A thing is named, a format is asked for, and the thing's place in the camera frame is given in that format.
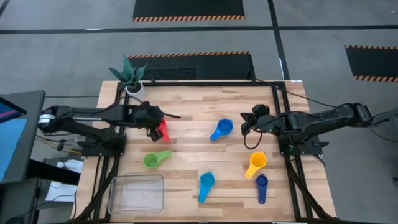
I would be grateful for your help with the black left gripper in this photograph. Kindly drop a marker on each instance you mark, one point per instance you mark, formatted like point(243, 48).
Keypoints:
point(146, 116)

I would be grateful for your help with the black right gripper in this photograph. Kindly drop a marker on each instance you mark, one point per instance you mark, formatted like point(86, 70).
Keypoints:
point(265, 121)

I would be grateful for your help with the red measuring cup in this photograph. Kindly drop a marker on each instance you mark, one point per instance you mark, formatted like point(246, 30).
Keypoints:
point(163, 132)

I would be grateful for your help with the green measuring cup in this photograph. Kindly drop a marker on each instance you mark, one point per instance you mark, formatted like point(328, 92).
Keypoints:
point(151, 160)

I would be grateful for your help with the yellow measuring cup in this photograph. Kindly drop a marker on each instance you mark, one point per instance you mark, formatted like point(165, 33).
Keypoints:
point(258, 160)

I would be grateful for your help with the light blue measuring cup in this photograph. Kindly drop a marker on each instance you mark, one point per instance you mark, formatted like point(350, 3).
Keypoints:
point(206, 180)

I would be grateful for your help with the dark blue measuring cup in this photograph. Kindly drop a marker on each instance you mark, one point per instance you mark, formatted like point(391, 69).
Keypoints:
point(262, 194)

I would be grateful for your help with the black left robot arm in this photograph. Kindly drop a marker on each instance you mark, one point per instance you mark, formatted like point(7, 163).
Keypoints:
point(93, 113)

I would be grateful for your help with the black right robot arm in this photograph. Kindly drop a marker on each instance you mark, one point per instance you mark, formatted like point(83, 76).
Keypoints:
point(326, 118)

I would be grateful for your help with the clear plastic basket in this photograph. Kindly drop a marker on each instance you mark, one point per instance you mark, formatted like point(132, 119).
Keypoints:
point(136, 194)

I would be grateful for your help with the potted plant in white pot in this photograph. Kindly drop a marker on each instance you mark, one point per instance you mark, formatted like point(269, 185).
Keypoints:
point(138, 93)

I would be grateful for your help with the black hazard-striped floor mat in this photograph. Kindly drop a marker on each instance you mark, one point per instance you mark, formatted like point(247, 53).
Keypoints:
point(217, 67)
point(186, 7)
point(373, 62)

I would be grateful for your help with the black monitor stand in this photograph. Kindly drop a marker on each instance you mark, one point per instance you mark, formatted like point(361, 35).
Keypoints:
point(53, 172)

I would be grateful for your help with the white paper sheet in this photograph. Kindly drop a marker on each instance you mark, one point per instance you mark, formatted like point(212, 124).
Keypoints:
point(62, 193)

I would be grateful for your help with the grey monitor with blue screen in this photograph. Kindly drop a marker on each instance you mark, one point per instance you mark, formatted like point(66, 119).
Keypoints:
point(31, 140)

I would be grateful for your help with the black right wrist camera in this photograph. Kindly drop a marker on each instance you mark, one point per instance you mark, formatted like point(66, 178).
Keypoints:
point(260, 109)

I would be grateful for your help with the black metal table frame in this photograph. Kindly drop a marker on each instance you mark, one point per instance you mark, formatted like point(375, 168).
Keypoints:
point(202, 84)

